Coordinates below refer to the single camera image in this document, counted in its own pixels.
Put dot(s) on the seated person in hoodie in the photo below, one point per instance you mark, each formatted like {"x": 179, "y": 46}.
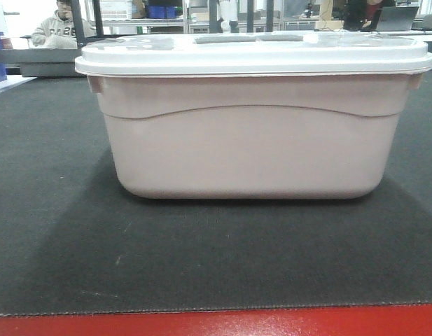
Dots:
{"x": 57, "y": 31}

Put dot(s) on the white plastic storage bin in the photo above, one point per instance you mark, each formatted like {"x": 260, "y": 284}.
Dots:
{"x": 296, "y": 137}

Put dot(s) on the blue bins on background shelf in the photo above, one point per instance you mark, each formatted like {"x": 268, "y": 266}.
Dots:
{"x": 161, "y": 12}

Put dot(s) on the open grey laptop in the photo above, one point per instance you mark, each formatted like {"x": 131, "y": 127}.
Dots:
{"x": 396, "y": 19}

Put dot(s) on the white bin lid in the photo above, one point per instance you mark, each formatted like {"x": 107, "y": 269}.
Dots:
{"x": 282, "y": 53}

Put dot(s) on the black table mat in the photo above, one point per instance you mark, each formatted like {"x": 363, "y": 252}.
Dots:
{"x": 72, "y": 240}

